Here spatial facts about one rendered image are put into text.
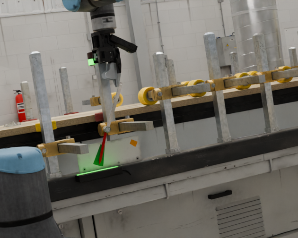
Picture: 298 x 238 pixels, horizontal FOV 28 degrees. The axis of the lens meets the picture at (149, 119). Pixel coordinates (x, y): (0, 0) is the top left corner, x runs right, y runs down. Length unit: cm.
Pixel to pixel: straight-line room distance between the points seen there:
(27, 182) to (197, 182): 110
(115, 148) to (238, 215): 85
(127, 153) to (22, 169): 84
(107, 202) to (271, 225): 99
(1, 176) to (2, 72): 801
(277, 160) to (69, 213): 98
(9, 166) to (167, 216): 129
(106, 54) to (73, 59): 756
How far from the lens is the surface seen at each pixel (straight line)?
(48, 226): 156
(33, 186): 153
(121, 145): 228
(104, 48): 218
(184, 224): 273
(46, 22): 972
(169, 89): 237
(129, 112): 253
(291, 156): 275
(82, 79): 975
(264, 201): 296
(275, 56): 632
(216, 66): 250
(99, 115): 241
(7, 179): 152
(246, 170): 261
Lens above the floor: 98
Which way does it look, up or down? 3 degrees down
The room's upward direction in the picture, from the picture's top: 9 degrees counter-clockwise
